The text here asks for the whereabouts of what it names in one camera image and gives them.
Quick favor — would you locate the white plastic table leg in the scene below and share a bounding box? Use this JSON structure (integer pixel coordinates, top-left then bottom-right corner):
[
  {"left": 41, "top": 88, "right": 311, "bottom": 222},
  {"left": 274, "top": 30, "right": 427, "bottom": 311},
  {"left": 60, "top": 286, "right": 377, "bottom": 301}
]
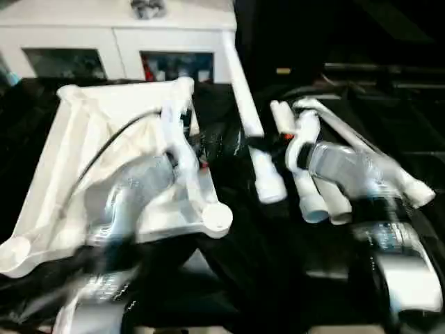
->
[
  {"left": 314, "top": 173, "right": 353, "bottom": 225},
  {"left": 270, "top": 100, "right": 328, "bottom": 223},
  {"left": 222, "top": 34, "right": 288, "bottom": 205},
  {"left": 312, "top": 102, "right": 436, "bottom": 209}
]

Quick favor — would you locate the white plastic table top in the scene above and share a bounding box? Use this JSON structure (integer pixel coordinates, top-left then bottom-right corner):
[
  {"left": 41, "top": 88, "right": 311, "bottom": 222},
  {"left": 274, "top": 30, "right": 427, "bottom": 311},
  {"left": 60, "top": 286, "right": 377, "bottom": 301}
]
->
[{"left": 0, "top": 76, "right": 234, "bottom": 279}]

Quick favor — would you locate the black plastic mat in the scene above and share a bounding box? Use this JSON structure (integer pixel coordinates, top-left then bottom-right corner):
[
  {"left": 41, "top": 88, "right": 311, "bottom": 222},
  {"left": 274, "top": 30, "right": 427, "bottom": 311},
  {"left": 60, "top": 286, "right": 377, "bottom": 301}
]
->
[{"left": 0, "top": 76, "right": 445, "bottom": 328}]

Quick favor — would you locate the black fabric backdrop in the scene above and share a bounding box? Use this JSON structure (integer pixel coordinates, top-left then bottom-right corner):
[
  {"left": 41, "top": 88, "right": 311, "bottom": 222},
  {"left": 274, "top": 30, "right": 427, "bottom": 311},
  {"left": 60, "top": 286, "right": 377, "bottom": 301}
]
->
[{"left": 234, "top": 0, "right": 445, "bottom": 91}]

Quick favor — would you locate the dark horizontal bar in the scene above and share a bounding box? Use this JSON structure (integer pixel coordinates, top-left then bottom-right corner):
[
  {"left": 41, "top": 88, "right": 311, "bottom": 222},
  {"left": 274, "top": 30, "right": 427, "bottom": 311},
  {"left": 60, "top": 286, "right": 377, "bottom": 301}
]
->
[{"left": 323, "top": 61, "right": 445, "bottom": 76}]

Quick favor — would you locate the white glass-door cabinet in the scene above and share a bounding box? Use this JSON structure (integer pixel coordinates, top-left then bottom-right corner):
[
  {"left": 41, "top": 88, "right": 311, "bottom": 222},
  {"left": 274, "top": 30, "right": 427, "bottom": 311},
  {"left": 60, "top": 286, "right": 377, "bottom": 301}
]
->
[{"left": 0, "top": 0, "right": 238, "bottom": 85}]

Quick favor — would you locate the black bundle in clear bag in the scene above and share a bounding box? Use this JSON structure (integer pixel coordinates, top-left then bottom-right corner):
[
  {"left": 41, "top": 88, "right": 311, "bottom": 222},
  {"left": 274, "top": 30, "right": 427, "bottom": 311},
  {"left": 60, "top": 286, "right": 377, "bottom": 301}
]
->
[{"left": 129, "top": 0, "right": 168, "bottom": 19}]

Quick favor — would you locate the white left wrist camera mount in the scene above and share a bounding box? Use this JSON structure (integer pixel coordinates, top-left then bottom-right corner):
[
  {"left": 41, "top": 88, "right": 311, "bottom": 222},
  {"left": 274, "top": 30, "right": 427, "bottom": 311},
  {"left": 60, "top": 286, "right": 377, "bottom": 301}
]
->
[{"left": 160, "top": 99, "right": 203, "bottom": 196}]

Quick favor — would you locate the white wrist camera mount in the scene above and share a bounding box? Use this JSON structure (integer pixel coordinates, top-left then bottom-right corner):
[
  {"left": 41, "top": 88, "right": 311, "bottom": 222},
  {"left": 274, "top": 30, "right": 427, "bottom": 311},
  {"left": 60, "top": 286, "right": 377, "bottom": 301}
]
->
[
  {"left": 284, "top": 110, "right": 321, "bottom": 179},
  {"left": 160, "top": 99, "right": 203, "bottom": 196}
]

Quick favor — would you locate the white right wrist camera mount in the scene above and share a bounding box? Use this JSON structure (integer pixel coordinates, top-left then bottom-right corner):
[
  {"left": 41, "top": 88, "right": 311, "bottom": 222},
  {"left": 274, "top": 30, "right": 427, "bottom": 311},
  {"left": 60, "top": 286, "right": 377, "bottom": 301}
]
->
[{"left": 284, "top": 110, "right": 321, "bottom": 179}]

